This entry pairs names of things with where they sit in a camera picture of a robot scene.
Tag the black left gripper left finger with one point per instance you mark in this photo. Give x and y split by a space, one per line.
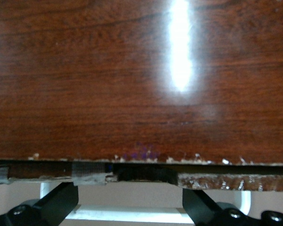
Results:
59 202

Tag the brown table cover cloth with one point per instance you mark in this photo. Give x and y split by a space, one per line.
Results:
132 193

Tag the dark brown wooden cabinet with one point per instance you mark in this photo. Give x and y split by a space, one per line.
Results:
85 82

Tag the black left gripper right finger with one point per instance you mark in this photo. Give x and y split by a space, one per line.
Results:
198 207

